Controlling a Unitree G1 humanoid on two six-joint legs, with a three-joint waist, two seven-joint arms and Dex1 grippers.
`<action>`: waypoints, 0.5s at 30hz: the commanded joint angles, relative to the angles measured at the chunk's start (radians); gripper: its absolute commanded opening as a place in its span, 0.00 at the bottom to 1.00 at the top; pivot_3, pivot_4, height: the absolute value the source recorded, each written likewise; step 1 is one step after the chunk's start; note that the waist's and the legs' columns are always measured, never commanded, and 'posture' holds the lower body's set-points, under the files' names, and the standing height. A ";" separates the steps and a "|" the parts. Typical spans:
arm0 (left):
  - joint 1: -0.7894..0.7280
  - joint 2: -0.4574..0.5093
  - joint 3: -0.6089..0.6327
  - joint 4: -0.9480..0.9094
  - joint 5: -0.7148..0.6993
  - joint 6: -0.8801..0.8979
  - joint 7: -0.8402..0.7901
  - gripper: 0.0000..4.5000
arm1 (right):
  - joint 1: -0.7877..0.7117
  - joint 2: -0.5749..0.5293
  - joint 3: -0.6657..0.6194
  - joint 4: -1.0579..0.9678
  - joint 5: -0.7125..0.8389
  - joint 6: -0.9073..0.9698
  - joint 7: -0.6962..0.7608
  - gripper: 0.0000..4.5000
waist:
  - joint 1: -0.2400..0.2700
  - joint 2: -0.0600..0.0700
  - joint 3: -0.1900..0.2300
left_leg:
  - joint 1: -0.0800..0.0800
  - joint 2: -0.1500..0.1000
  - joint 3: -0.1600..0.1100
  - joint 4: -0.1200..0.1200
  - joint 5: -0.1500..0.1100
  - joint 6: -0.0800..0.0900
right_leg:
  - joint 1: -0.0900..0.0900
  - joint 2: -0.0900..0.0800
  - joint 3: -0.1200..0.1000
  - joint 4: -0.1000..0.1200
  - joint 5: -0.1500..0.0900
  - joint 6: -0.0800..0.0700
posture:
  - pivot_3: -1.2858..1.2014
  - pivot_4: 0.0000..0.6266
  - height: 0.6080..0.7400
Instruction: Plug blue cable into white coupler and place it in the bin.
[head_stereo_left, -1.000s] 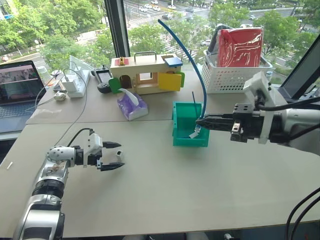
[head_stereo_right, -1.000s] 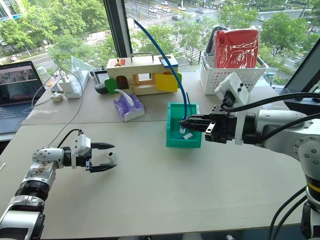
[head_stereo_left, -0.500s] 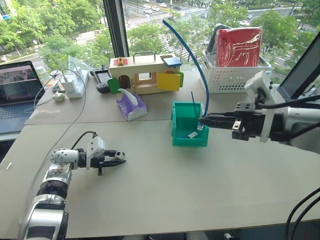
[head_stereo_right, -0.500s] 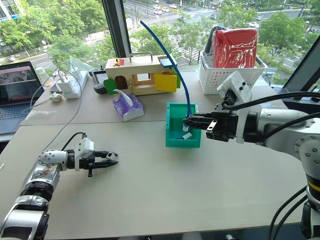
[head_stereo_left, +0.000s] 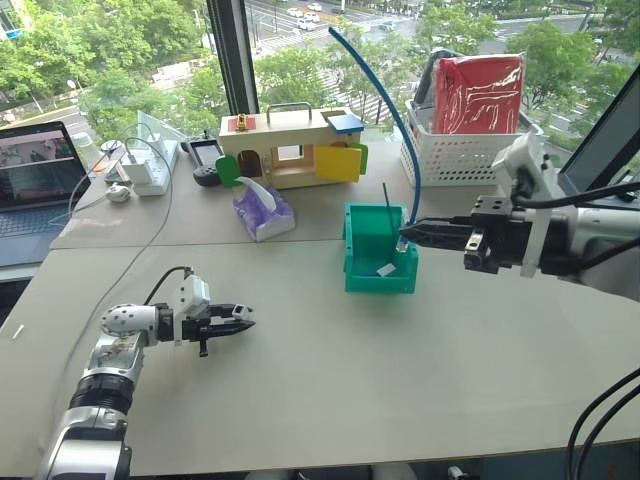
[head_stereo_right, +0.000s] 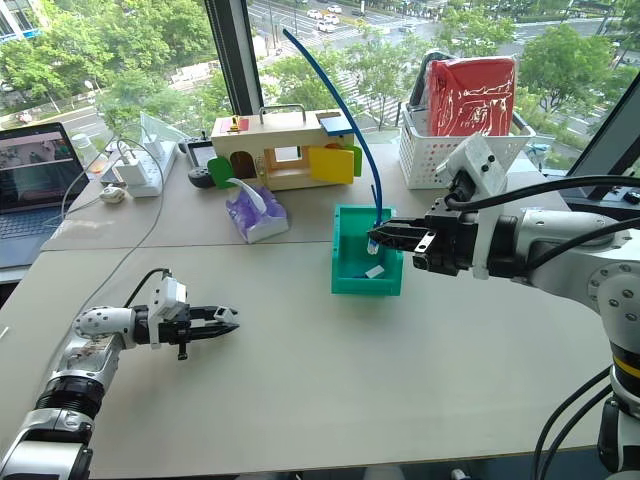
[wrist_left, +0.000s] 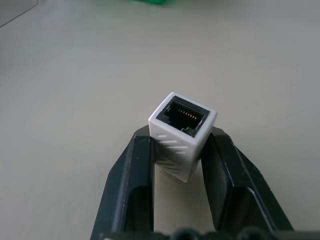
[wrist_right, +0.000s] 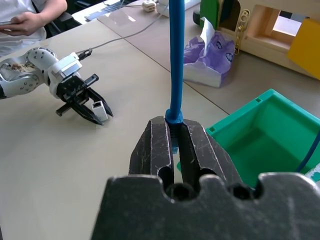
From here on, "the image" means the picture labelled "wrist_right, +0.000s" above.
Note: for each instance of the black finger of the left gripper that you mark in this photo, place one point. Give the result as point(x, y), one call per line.
point(86, 112)
point(101, 101)

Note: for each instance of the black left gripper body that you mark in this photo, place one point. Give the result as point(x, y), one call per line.
point(71, 88)

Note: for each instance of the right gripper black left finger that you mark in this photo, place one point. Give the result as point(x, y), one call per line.
point(152, 150)

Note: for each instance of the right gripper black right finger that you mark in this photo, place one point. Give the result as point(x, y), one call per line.
point(200, 152)

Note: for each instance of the white coupler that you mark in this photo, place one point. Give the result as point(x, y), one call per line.
point(98, 111)

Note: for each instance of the smartphone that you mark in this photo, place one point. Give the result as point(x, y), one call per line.
point(6, 23)

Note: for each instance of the green plastic bin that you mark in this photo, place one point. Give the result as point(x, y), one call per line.
point(265, 130)

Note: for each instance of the person's bare hand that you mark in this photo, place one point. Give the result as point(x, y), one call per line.
point(26, 23)

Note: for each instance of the clear desk mat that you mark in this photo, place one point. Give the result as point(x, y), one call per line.
point(130, 23)

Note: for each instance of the gray laptop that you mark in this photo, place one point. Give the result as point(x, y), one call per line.
point(107, 10)

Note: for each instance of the purple tissue pack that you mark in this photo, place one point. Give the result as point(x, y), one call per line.
point(212, 57)

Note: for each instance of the person in white shirt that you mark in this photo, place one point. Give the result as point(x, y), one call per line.
point(15, 10)

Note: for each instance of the light wooden box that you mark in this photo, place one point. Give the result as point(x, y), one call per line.
point(265, 35)

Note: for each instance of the green cardboard box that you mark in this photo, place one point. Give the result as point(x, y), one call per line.
point(212, 11)

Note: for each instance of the yellow panel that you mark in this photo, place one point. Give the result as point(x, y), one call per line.
point(306, 47)

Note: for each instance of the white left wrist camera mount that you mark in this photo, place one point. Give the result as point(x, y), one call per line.
point(63, 68)

